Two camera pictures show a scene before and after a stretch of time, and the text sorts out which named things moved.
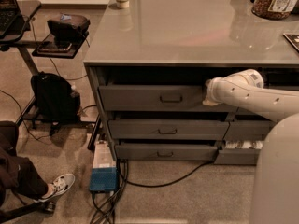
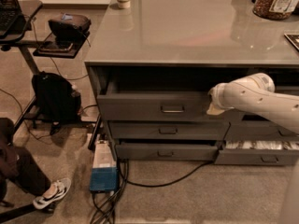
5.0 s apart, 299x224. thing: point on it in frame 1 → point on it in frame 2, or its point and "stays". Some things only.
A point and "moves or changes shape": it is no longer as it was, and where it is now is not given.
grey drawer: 157,98 moves or changes shape
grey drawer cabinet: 149,63 stays
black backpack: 57,101 stays
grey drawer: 168,129 stays
